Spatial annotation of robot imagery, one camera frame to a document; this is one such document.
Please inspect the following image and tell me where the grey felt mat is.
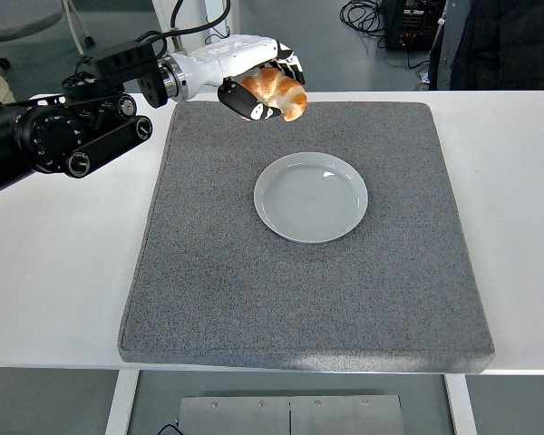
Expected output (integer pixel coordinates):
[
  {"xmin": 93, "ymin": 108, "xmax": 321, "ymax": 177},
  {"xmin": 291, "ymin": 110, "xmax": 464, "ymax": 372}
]
[{"xmin": 117, "ymin": 101, "xmax": 496, "ymax": 375}]

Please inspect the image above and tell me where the white table leg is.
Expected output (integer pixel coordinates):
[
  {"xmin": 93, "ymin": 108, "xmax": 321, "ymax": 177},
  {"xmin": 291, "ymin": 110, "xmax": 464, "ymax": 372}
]
[
  {"xmin": 443, "ymin": 373, "xmax": 480, "ymax": 435},
  {"xmin": 104, "ymin": 370, "xmax": 141, "ymax": 435}
]

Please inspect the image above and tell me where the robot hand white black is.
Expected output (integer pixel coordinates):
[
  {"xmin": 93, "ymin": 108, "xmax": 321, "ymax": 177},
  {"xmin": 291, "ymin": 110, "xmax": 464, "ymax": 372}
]
[{"xmin": 180, "ymin": 34, "xmax": 307, "ymax": 122}]

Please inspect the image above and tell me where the black floor cable bundle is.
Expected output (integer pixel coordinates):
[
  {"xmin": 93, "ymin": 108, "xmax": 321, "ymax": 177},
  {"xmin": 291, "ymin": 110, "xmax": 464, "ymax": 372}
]
[{"xmin": 337, "ymin": 0, "xmax": 430, "ymax": 72}]

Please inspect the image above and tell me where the grey metal plate with screws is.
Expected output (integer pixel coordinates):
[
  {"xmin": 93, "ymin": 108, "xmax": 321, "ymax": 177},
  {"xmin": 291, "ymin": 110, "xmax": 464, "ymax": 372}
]
[{"xmin": 177, "ymin": 394, "xmax": 406, "ymax": 435}]

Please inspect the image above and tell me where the croissant bread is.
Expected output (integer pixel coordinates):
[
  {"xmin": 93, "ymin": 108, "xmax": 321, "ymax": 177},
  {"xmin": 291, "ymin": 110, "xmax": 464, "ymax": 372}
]
[{"xmin": 238, "ymin": 66, "xmax": 309, "ymax": 122}]

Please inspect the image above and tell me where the black electronics box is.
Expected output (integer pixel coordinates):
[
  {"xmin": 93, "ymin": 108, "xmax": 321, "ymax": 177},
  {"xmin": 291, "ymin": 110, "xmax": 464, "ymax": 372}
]
[{"xmin": 383, "ymin": 0, "xmax": 448, "ymax": 52}]

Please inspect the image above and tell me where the grey wheeled chair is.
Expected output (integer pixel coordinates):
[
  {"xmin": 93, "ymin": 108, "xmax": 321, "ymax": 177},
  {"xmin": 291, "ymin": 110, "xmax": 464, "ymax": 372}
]
[{"xmin": 0, "ymin": 0, "xmax": 96, "ymax": 69}]

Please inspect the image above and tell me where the grey round plate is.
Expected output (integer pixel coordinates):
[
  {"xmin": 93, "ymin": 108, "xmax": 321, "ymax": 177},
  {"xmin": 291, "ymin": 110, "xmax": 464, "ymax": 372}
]
[{"xmin": 252, "ymin": 151, "xmax": 369, "ymax": 245}]

